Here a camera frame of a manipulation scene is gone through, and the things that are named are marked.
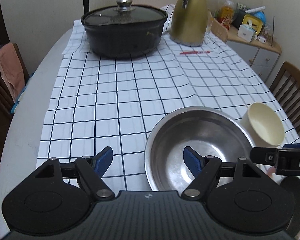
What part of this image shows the dark green cup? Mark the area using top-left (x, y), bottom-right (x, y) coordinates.
top-left (235, 2), bottom-right (248, 28)

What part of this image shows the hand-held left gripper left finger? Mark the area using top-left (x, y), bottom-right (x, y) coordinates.
top-left (35, 146), bottom-right (115, 202)

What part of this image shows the red pen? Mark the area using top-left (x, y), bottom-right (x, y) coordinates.
top-left (179, 50), bottom-right (212, 55)

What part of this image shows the blue globe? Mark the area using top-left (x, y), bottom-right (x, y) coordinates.
top-left (252, 11), bottom-right (266, 22)

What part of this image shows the large steel bowl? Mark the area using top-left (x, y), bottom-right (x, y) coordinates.
top-left (144, 106), bottom-right (257, 192)

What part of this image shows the blue striped cloth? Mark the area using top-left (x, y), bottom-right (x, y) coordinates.
top-left (11, 99), bottom-right (22, 113)

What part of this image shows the orange bottle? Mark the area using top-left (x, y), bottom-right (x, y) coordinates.
top-left (219, 0), bottom-right (234, 27)

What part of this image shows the brown slatted wooden chair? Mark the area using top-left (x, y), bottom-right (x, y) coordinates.
top-left (269, 61), bottom-right (300, 133)

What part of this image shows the glass pitcher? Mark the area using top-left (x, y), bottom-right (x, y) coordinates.
top-left (205, 17), bottom-right (213, 35)

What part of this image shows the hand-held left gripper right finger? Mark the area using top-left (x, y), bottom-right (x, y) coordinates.
top-left (181, 146), bottom-right (265, 202)

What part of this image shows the wooden rack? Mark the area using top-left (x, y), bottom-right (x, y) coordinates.
top-left (210, 12), bottom-right (228, 43)

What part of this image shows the yellow box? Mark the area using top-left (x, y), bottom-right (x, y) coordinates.
top-left (242, 14), bottom-right (264, 34)

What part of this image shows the pink towel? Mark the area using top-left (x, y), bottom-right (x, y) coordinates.
top-left (0, 43), bottom-right (25, 103)

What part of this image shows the gold thermos jug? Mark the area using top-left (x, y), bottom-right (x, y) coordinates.
top-left (170, 0), bottom-right (210, 47)

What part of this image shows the white marker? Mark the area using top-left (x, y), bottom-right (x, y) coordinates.
top-left (244, 6), bottom-right (266, 13)

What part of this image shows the cream bowl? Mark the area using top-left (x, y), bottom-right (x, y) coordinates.
top-left (240, 102), bottom-right (285, 148)

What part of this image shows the black cooking pot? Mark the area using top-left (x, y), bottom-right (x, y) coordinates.
top-left (81, 0), bottom-right (168, 59)

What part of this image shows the white black grid tablecloth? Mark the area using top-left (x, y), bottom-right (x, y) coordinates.
top-left (36, 4), bottom-right (300, 193)

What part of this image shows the glass pot lid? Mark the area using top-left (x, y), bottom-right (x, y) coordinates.
top-left (82, 0), bottom-right (167, 27)

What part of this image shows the white tissue box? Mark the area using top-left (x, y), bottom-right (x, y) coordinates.
top-left (237, 21), bottom-right (257, 42)

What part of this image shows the white wooden cabinet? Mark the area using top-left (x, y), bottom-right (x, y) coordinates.
top-left (226, 25), bottom-right (282, 80)

